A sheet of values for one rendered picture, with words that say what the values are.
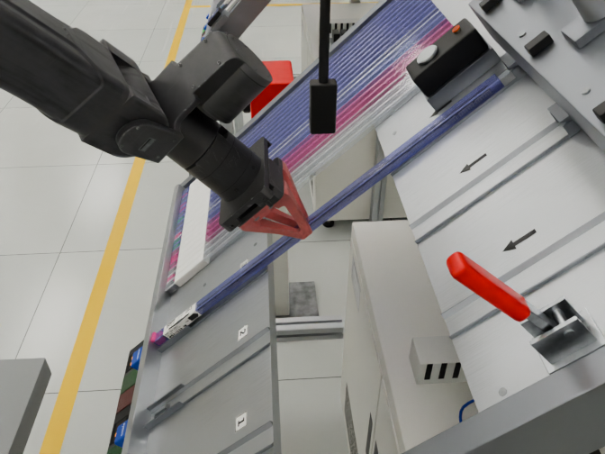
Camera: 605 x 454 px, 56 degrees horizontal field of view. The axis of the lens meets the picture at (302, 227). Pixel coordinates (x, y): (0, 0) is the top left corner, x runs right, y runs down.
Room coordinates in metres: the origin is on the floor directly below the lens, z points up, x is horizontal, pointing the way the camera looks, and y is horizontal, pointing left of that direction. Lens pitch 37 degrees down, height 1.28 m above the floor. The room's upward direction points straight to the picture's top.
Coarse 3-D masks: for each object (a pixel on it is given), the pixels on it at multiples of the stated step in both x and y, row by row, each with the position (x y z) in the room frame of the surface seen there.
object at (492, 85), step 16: (496, 80) 0.51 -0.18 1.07; (480, 96) 0.50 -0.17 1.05; (448, 112) 0.51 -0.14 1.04; (464, 112) 0.50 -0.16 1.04; (432, 128) 0.50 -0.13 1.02; (448, 128) 0.50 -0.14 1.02; (416, 144) 0.50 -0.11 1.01; (384, 160) 0.51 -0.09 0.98; (400, 160) 0.50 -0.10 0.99; (368, 176) 0.50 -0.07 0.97; (384, 176) 0.50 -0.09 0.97; (352, 192) 0.50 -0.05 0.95; (320, 208) 0.51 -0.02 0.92; (336, 208) 0.50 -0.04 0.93; (320, 224) 0.50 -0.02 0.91; (288, 240) 0.49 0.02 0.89; (272, 256) 0.49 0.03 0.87; (240, 272) 0.50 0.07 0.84; (256, 272) 0.49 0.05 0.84; (224, 288) 0.49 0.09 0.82; (208, 304) 0.49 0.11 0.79; (160, 336) 0.48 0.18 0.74
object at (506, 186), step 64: (448, 0) 0.75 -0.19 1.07; (384, 128) 0.59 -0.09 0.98; (512, 128) 0.45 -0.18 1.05; (448, 192) 0.42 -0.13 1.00; (512, 192) 0.37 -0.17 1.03; (576, 192) 0.34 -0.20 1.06; (448, 256) 0.35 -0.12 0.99; (512, 256) 0.32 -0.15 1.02; (576, 256) 0.29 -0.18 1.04; (448, 320) 0.29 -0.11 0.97; (512, 320) 0.27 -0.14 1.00; (512, 384) 0.22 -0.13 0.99
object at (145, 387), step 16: (176, 192) 0.82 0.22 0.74; (176, 208) 0.78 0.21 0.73; (160, 272) 0.61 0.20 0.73; (160, 288) 0.58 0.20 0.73; (160, 304) 0.55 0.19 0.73; (160, 320) 0.53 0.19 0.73; (144, 352) 0.47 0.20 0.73; (160, 352) 0.48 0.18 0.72; (144, 368) 0.44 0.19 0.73; (144, 384) 0.42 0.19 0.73; (144, 400) 0.40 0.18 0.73; (144, 416) 0.38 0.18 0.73; (128, 432) 0.35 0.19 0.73; (144, 432) 0.36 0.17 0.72; (128, 448) 0.33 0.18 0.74; (144, 448) 0.34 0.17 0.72
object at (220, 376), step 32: (224, 256) 0.58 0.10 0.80; (256, 256) 0.53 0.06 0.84; (192, 288) 0.56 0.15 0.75; (256, 288) 0.47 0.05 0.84; (224, 320) 0.46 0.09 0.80; (256, 320) 0.42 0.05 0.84; (192, 352) 0.44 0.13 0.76; (224, 352) 0.41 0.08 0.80; (256, 352) 0.38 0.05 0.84; (160, 384) 0.42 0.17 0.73; (192, 384) 0.39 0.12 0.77; (224, 384) 0.36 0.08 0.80; (256, 384) 0.34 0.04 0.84; (160, 416) 0.37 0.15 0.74; (192, 416) 0.35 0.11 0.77; (224, 416) 0.33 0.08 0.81; (256, 416) 0.31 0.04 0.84; (160, 448) 0.33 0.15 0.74; (192, 448) 0.31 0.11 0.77; (224, 448) 0.29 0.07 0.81; (256, 448) 0.27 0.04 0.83
